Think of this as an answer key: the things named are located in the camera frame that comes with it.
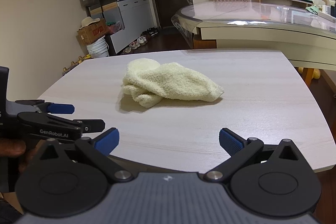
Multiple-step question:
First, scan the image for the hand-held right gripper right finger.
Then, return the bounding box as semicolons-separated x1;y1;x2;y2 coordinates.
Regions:
205;128;313;183

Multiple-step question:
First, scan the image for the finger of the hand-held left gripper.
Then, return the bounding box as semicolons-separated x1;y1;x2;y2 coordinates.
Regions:
17;112;106;142
15;99;75;115

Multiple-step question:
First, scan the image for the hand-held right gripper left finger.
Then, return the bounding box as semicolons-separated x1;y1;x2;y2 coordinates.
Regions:
39;127;133;183

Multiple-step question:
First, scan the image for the cream terry towel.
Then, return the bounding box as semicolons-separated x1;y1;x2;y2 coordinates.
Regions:
122;59;224;109

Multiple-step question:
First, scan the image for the person's left hand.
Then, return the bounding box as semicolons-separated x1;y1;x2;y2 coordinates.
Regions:
0;138;36;173

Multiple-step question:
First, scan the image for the row of yellow-capped bottles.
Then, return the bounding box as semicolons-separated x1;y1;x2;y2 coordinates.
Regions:
62;54;92;76

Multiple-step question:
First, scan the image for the white plastic bucket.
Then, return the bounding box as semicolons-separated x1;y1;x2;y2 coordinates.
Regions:
87;36;109;58

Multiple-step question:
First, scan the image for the cardboard box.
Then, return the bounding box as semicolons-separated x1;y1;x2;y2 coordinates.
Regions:
77;20;109;46

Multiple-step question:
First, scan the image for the straw hat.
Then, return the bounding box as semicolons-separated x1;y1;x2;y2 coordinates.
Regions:
80;17;101;29

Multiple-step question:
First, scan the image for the pile of coloured bags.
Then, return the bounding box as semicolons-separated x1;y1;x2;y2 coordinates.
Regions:
105;20;125;35

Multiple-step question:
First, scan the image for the row of shoes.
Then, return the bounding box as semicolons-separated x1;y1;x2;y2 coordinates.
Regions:
122;27;159;55

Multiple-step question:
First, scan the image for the grey and white cabinet unit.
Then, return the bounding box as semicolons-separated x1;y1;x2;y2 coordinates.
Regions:
73;0;158;56

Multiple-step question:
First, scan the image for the glass-topped dining table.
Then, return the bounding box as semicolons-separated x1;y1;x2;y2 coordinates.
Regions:
171;0;336;88

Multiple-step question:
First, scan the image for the green tissue box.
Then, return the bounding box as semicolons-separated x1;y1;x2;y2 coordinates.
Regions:
305;0;326;14

